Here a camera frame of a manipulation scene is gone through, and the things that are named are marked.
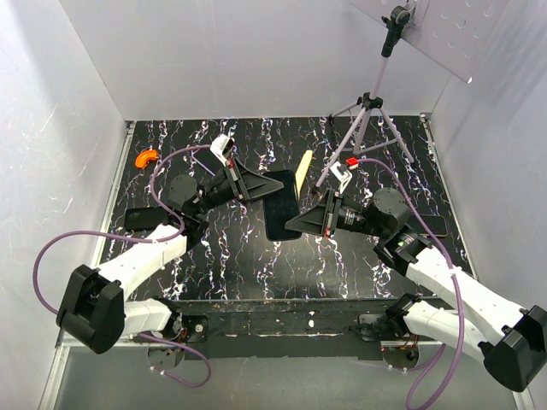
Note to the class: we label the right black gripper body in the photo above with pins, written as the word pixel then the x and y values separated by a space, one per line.
pixel 346 218

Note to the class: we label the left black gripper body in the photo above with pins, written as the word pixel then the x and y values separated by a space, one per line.
pixel 221 190

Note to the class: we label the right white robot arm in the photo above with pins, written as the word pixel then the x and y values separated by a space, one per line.
pixel 508 339

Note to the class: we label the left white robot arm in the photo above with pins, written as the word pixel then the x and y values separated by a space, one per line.
pixel 96 309

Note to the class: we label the purple cased smartphone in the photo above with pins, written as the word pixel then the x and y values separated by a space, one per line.
pixel 205 161

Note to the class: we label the cream toy microphone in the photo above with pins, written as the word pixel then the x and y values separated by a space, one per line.
pixel 302 170

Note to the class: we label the orange curved plastic piece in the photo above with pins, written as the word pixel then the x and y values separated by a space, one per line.
pixel 145 158

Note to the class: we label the perforated grey board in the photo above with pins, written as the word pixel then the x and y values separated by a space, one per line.
pixel 453 33

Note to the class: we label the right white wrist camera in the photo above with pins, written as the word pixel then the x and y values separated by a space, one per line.
pixel 342 171

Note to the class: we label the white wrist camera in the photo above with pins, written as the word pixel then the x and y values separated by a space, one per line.
pixel 342 171
pixel 221 148

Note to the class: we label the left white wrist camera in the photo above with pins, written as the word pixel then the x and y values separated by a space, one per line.
pixel 221 148

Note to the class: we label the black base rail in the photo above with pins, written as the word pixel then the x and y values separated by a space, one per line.
pixel 294 328

